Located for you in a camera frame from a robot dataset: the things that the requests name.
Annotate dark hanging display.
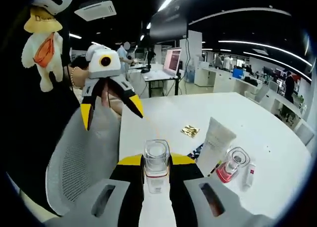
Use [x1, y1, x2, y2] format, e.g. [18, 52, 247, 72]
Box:
[149, 0, 189, 41]

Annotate blue storage box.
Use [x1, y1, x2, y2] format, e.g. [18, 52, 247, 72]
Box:
[232, 68, 246, 80]

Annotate monitor with pink screen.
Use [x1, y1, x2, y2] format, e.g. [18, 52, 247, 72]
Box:
[162, 47, 182, 77]

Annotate small white skincare bottle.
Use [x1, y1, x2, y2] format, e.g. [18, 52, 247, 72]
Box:
[143, 139, 172, 194]
[241, 162, 257, 188]

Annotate plush duck toy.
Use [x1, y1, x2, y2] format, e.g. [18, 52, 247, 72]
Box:
[20, 6, 64, 93]

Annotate white skincare tube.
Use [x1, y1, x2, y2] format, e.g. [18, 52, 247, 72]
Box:
[198, 116, 237, 177]

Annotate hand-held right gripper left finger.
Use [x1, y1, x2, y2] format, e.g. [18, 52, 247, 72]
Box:
[44, 154, 145, 227]

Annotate person's left hand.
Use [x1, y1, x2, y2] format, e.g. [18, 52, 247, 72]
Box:
[73, 68, 117, 109]

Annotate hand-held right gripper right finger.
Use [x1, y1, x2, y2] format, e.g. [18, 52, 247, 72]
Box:
[169, 152, 275, 227]

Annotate red collar skincare pump bottle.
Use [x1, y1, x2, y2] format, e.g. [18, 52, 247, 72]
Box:
[215, 146, 251, 184]

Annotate gold foil skincare sachet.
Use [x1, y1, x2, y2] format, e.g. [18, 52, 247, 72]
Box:
[181, 124, 201, 138]

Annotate white wearable device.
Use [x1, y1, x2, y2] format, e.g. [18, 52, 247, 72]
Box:
[30, 0, 75, 16]

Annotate person's black clothing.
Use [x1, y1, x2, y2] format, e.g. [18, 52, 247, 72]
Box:
[0, 3, 83, 217]

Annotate black green skincare mask packet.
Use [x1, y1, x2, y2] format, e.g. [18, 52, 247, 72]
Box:
[187, 142, 222, 176]

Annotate gold chain bracelet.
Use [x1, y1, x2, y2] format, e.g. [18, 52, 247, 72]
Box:
[70, 66, 81, 85]

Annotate grey mesh office chair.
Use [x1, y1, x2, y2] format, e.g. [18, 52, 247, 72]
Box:
[45, 105, 125, 216]

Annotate ceiling air conditioner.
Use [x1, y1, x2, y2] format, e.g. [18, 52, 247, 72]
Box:
[74, 0, 117, 22]

